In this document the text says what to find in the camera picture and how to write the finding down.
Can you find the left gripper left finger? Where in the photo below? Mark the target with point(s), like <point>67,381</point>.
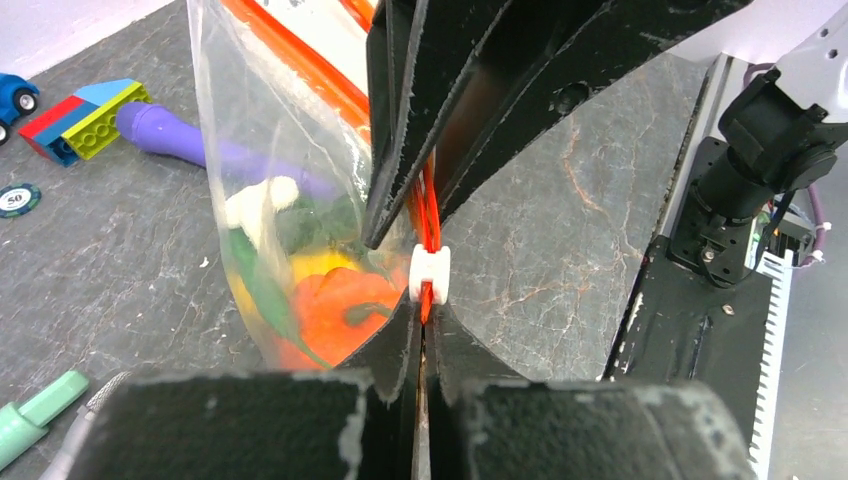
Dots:
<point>356,421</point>

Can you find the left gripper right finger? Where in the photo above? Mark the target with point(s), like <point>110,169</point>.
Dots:
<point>486,421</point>

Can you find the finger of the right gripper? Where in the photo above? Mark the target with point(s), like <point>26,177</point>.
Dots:
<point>418,56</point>
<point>545,59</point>

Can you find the orange pumpkin toy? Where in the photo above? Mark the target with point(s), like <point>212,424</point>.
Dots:
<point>336,313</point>

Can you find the clear zip bag orange zipper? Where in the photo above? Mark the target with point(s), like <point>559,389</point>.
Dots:
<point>289,80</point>

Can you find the green chili pepper toy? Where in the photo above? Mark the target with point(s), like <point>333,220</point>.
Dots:
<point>266,309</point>

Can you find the white garlic toy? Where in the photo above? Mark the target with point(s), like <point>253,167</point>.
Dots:
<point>252,208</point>

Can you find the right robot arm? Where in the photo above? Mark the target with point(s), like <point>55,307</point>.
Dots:
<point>780,133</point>

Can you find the silver toy microphone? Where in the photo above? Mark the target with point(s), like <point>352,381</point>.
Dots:
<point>60,466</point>

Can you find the multicolour brick stack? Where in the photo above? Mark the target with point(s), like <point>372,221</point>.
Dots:
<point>84,123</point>

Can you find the blue toy car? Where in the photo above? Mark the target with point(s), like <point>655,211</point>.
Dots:
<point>19,98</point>

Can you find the small round badge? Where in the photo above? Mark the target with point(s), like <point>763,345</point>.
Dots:
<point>19,199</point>

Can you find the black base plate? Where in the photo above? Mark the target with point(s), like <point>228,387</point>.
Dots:
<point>708,306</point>

